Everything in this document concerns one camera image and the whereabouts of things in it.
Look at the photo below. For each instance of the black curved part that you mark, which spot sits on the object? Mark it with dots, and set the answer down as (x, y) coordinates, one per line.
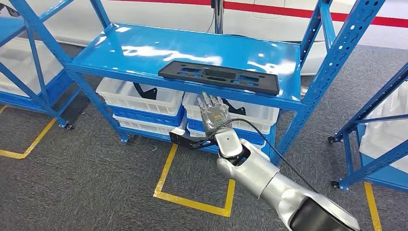
(236, 110)
(146, 92)

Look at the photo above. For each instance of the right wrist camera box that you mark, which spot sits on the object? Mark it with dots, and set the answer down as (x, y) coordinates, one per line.
(178, 132)

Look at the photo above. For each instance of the yellow floor tape marking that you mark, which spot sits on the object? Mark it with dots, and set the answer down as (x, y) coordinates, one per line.
(372, 207)
(38, 138)
(165, 169)

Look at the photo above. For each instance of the black plastic frame part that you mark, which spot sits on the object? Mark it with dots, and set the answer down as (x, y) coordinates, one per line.
(220, 74)

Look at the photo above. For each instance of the translucent white bin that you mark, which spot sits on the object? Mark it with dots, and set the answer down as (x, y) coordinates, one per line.
(19, 63)
(389, 127)

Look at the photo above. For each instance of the red barrier belt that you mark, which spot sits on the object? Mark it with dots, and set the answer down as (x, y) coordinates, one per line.
(159, 1)
(287, 11)

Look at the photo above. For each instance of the chrome stanchion post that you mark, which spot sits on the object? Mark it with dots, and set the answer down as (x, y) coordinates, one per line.
(219, 19)

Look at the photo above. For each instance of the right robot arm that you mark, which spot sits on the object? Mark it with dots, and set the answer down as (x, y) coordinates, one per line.
(255, 169)

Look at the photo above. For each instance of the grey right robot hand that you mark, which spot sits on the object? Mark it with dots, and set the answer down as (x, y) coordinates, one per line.
(214, 114)

